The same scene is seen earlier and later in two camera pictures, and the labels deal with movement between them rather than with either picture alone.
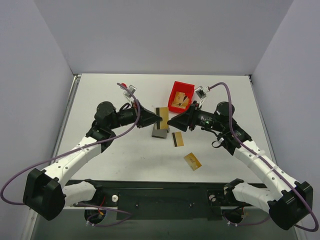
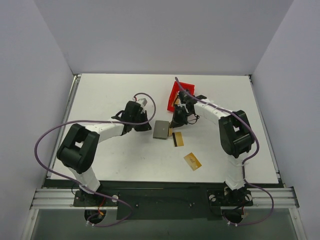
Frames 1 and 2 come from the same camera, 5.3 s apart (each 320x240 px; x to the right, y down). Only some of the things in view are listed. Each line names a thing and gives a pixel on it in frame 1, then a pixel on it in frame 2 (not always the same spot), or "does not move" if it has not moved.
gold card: x=177 y=138 does not move
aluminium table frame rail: x=30 y=226 does not move
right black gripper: x=191 y=118 -> x=179 y=113
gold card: x=192 y=162 does not move
